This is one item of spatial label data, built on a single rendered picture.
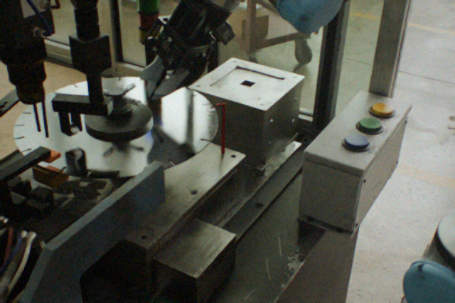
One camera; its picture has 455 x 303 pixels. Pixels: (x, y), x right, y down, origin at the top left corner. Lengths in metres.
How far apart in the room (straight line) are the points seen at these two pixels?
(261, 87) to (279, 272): 0.41
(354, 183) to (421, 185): 1.61
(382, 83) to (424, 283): 0.58
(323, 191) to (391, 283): 1.10
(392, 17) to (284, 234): 0.46
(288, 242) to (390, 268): 1.14
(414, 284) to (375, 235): 1.53
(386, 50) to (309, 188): 0.33
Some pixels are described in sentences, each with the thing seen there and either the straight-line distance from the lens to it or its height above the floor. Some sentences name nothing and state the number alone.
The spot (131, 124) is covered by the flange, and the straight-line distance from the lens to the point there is 0.95.
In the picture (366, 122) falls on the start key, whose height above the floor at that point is 0.91.
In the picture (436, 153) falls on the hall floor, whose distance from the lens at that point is 2.85.
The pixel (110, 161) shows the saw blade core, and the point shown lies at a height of 0.95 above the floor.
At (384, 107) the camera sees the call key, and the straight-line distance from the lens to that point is 1.16.
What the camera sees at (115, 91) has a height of 1.00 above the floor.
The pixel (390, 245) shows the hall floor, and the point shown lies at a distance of 2.25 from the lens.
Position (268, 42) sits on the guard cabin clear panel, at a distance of 1.32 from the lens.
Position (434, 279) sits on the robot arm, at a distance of 0.72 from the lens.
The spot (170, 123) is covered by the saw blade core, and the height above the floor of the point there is 0.95.
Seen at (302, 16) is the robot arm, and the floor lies 1.18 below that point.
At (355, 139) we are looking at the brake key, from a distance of 1.04.
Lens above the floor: 1.43
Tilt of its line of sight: 33 degrees down
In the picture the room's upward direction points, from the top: 2 degrees clockwise
